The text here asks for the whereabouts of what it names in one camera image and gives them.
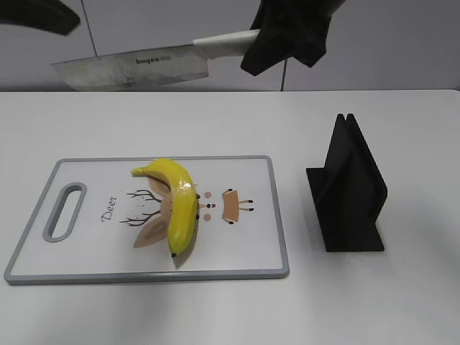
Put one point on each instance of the yellow plastic banana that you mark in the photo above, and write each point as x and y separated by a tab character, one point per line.
172	187

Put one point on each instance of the cleaver knife white handle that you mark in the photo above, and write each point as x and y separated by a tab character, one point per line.
146	69

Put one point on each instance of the white grey-rimmed cutting board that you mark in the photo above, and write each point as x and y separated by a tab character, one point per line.
96	223

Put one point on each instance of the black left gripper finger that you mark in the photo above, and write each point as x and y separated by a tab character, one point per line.
46	15

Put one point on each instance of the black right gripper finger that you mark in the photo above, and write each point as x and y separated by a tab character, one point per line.
310	47
270	47

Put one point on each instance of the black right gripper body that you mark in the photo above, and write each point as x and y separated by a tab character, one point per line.
310	15

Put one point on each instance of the black knife stand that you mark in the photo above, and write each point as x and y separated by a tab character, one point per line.
348	191

